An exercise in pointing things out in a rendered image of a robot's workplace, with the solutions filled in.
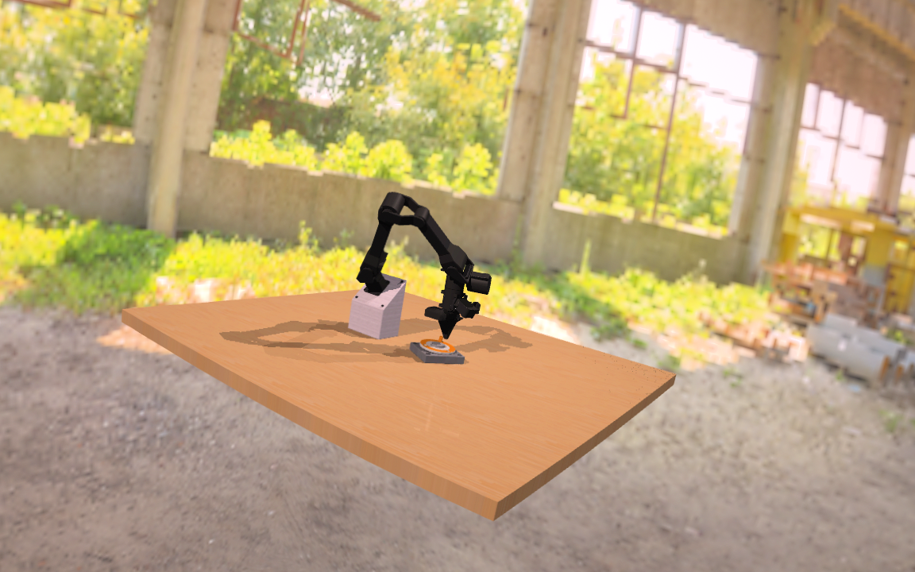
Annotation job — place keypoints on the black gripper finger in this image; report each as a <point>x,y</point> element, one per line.
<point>454,323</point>
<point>445,327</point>

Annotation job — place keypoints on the orange round plate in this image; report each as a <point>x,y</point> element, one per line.
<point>426,345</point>

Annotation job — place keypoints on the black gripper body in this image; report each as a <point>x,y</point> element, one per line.
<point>445,312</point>

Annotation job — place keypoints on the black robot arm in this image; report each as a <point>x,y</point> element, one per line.
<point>452,258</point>

